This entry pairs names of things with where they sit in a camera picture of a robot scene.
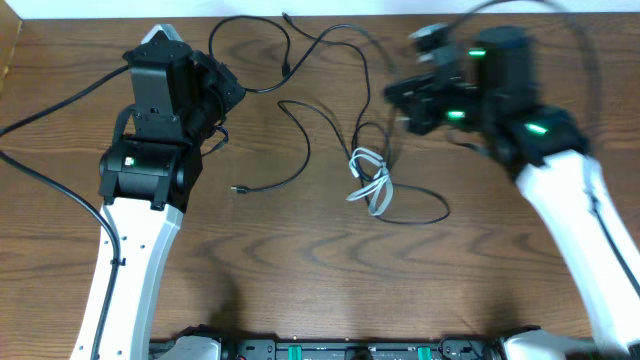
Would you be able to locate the black USB cable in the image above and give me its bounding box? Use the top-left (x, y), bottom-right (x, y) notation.
top-left (207, 14), bottom-right (396, 156)

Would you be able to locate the white USB cable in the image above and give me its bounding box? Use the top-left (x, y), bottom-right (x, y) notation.
top-left (345, 146), bottom-right (395, 217)

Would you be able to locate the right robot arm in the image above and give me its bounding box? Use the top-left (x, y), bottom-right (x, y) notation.
top-left (384, 24), bottom-right (639, 359)

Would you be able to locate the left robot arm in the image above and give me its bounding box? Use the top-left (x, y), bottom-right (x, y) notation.
top-left (71, 24), bottom-right (245, 359)

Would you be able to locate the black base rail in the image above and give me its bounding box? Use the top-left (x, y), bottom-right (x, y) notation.
top-left (147, 325), bottom-right (505, 360)

